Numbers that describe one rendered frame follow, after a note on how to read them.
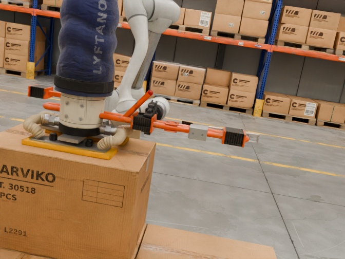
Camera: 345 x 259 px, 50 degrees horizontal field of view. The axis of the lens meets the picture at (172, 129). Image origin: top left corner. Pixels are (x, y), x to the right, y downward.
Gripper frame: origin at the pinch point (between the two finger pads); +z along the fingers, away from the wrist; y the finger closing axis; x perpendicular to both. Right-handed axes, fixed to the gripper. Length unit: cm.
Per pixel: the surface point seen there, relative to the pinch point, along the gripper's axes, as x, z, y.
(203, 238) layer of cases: -31, -15, 53
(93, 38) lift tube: 21.6, 9.0, -28.7
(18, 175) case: 41, 20, 23
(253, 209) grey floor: -85, -184, 108
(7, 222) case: 44, 20, 42
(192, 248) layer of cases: -26, -5, 53
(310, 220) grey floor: -137, -181, 108
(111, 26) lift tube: 17.2, 3.3, -33.4
